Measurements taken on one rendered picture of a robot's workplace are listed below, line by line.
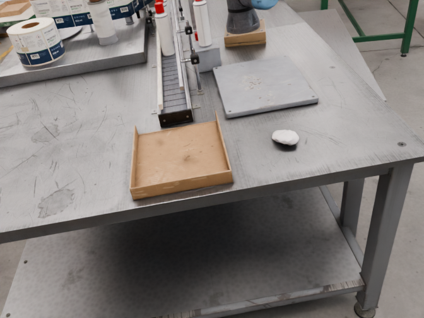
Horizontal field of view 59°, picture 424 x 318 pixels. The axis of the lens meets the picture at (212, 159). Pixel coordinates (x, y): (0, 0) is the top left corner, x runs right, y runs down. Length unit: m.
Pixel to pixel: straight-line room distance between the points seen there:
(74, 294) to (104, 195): 0.71
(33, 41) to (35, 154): 0.65
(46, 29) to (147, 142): 0.84
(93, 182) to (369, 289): 1.04
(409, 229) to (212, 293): 1.02
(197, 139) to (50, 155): 0.46
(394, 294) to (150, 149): 1.18
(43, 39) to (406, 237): 1.85
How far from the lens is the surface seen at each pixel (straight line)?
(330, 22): 1.93
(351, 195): 1.57
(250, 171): 1.00
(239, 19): 1.73
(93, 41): 1.97
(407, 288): 1.84
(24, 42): 1.84
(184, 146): 1.12
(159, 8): 1.55
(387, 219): 1.26
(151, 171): 1.06
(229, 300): 1.47
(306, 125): 1.16
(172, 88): 1.34
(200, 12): 1.48
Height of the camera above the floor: 1.48
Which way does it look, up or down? 38 degrees down
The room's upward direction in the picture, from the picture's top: 9 degrees counter-clockwise
